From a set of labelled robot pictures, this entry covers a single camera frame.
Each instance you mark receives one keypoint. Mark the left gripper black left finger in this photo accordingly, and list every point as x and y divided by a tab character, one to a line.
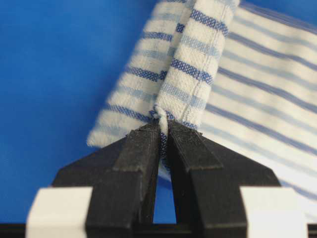
123	176

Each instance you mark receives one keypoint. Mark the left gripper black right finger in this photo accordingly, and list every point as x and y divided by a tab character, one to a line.
206	179

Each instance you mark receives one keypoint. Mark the white blue-striped towel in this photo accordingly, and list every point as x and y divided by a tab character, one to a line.
244	76

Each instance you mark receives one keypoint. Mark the blue table cloth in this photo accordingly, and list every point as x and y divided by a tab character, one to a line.
59	59

